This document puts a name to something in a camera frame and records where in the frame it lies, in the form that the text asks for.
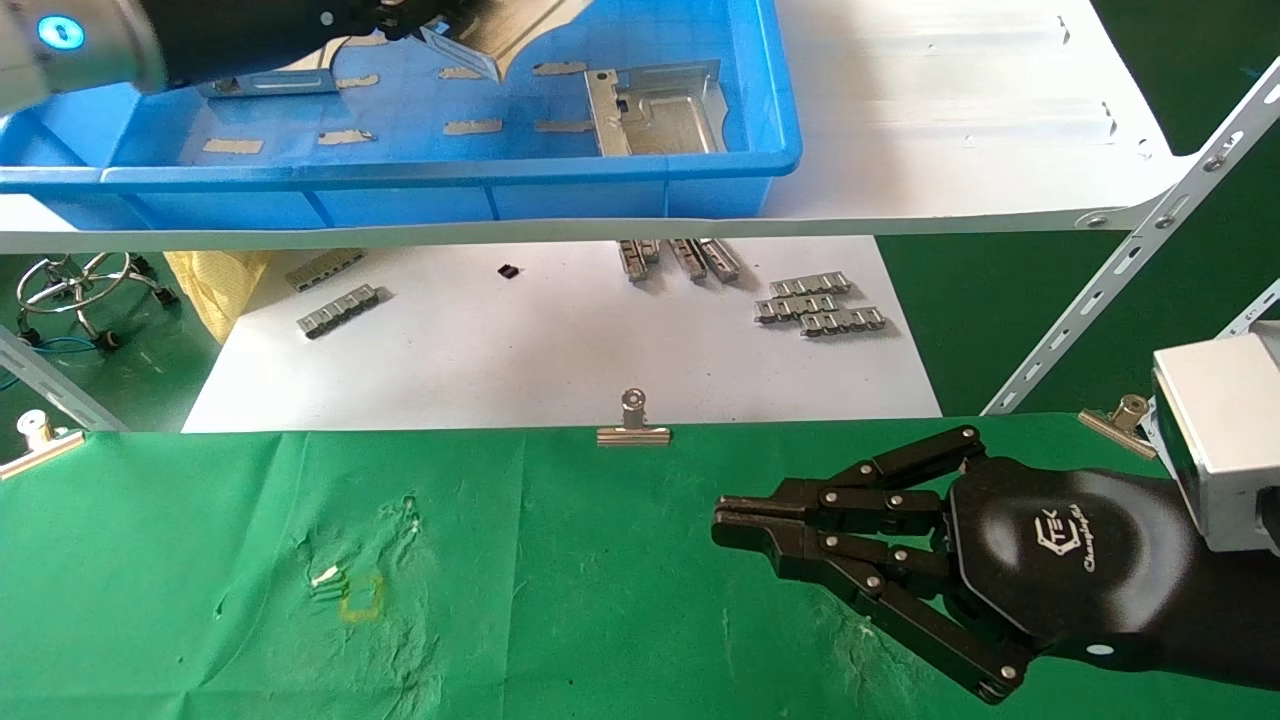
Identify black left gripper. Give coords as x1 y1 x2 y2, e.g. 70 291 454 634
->
158 0 471 91

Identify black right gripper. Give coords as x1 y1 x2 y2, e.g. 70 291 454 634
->
712 425 1203 704

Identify silver sheet metal bracket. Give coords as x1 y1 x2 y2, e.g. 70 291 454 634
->
197 68 341 99
585 60 732 159
418 0 601 83

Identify blue plastic bin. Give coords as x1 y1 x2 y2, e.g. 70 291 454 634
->
0 0 804 232

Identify silver binder clip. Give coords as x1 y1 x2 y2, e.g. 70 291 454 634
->
0 410 87 482
597 388 673 448
1078 394 1161 462

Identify green table cloth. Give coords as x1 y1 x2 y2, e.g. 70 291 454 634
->
0 412 1280 720

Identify yellow cloth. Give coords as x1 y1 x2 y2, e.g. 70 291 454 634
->
164 250 272 347

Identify white shelf board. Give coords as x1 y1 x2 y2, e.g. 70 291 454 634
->
0 0 1201 255

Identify chrome stool base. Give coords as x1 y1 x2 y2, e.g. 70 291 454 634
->
14 252 182 352

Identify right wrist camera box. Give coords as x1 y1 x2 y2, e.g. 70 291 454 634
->
1140 320 1280 554

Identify grey perforated shelf post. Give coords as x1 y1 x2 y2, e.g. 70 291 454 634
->
1215 280 1280 341
0 325 129 434
983 58 1280 417

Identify blue cable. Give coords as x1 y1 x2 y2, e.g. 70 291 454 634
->
0 335 106 393

